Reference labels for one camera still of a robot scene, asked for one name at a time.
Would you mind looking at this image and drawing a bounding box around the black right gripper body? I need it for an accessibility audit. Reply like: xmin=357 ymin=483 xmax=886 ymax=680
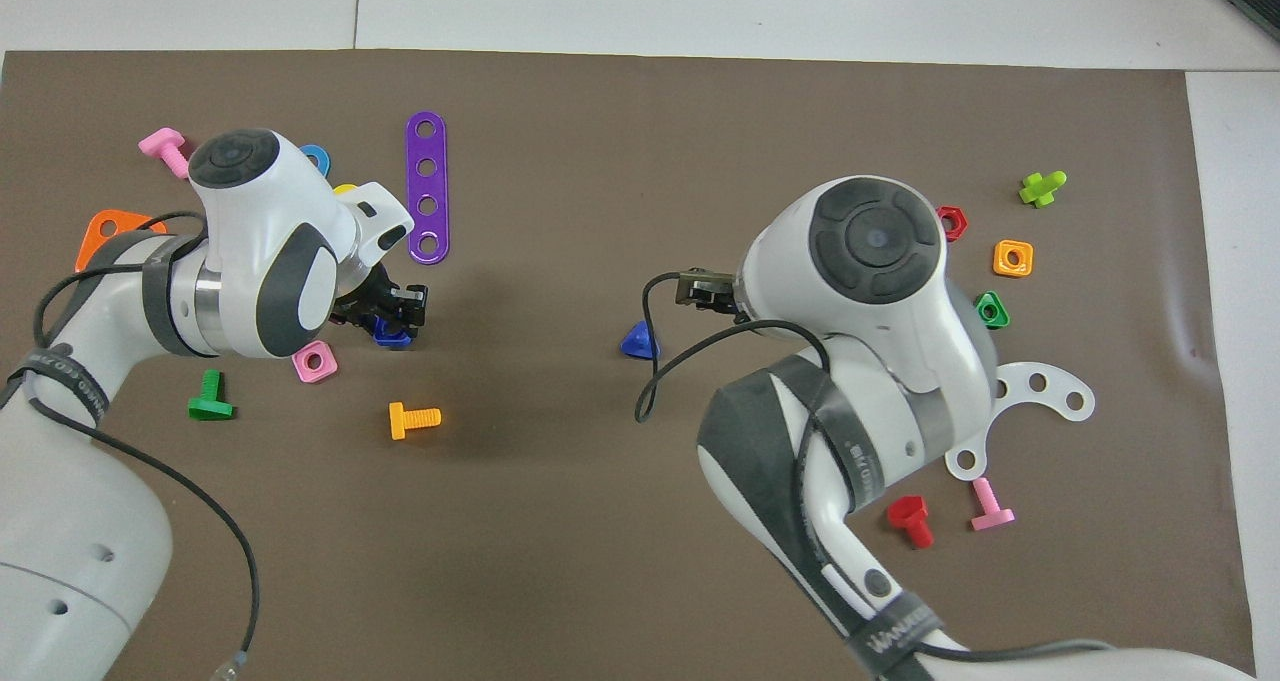
xmin=705 ymin=273 xmax=749 ymax=320

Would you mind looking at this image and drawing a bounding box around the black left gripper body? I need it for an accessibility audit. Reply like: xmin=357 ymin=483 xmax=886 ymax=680
xmin=340 ymin=264 xmax=401 ymax=312

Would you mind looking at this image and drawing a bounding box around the blue triangle-head screw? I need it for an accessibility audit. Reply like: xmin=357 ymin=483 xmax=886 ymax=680
xmin=619 ymin=319 xmax=662 ymax=361

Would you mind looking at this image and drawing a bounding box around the pink square nut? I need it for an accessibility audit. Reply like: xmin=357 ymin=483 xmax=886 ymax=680
xmin=290 ymin=338 xmax=340 ymax=385

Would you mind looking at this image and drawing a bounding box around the orange plastic screw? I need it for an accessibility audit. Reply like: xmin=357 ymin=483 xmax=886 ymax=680
xmin=387 ymin=401 xmax=443 ymax=442

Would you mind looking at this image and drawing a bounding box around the purple four-hole plate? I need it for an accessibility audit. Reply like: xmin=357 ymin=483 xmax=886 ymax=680
xmin=404 ymin=110 xmax=452 ymax=266

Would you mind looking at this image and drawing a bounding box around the green plastic screw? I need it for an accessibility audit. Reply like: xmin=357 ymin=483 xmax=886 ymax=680
xmin=187 ymin=368 xmax=237 ymax=423

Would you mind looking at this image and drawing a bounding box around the brown table mat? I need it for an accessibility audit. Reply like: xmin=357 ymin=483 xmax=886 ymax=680
xmin=0 ymin=49 xmax=1257 ymax=681

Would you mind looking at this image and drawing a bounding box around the pink plastic screw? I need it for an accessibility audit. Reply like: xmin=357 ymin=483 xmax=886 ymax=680
xmin=969 ymin=476 xmax=1017 ymax=533
xmin=137 ymin=127 xmax=192 ymax=178

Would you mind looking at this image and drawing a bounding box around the orange heart-shaped plate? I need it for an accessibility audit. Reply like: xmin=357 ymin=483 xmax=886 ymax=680
xmin=74 ymin=208 xmax=170 ymax=275

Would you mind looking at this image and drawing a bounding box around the orange square nut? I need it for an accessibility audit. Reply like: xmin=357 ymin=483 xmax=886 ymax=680
xmin=992 ymin=238 xmax=1035 ymax=279

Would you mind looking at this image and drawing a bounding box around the red plastic screw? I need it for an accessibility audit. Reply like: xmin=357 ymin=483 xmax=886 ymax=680
xmin=885 ymin=494 xmax=936 ymax=551

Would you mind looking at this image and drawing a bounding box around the lime green cross-head screw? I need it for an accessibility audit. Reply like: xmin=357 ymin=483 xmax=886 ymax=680
xmin=1017 ymin=169 xmax=1069 ymax=210

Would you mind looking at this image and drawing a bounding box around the white curved perforated plate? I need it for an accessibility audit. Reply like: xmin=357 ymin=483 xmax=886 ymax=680
xmin=944 ymin=360 xmax=1098 ymax=483

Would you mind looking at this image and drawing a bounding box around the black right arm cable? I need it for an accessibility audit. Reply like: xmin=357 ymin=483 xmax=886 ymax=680
xmin=634 ymin=270 xmax=833 ymax=432

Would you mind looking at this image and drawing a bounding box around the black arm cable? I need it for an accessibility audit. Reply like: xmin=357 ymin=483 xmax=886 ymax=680
xmin=0 ymin=209 xmax=264 ymax=681
xmin=634 ymin=270 xmax=833 ymax=432

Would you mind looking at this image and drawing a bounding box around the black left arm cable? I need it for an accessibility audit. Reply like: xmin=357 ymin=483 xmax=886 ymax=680
xmin=0 ymin=209 xmax=264 ymax=681

